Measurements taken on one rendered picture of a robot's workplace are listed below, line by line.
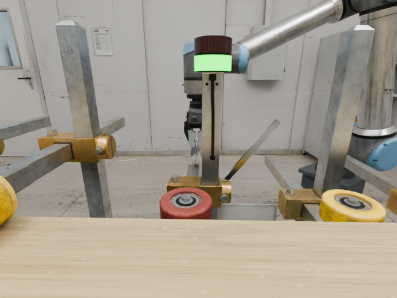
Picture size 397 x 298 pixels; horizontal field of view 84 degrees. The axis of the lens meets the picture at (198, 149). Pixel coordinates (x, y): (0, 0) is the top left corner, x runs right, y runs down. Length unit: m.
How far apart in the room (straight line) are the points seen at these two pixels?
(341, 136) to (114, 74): 2.92
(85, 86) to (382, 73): 0.98
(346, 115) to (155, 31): 2.79
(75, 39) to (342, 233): 0.50
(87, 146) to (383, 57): 1.00
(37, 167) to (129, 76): 2.76
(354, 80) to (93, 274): 0.48
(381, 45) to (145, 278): 1.02
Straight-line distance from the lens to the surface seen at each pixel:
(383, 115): 1.12
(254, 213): 0.56
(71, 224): 0.35
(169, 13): 3.11
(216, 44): 0.35
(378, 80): 1.08
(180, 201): 0.34
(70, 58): 0.48
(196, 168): 0.56
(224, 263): 0.26
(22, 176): 0.40
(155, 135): 3.16
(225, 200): 0.47
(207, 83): 0.41
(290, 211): 0.52
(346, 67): 0.48
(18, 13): 3.73
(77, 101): 0.48
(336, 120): 0.49
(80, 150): 0.49
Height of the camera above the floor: 1.08
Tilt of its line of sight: 18 degrees down
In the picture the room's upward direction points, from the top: straight up
